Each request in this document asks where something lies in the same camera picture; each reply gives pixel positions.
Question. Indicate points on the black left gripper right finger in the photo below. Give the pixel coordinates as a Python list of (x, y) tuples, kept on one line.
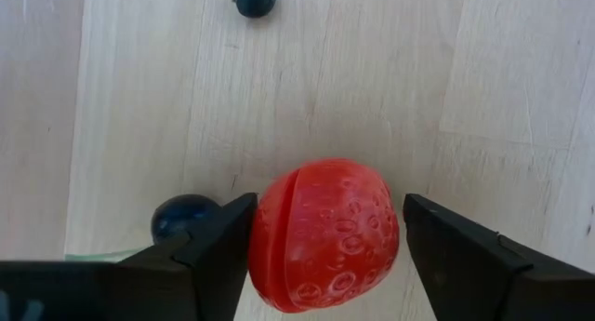
[(455, 265)]

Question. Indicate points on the red strawberry half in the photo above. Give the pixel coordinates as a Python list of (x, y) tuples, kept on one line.
[(321, 237)]

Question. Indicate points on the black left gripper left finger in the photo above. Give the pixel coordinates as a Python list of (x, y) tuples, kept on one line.
[(223, 256)]

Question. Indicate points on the dark blueberry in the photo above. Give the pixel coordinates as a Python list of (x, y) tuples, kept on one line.
[(255, 0), (179, 216)]

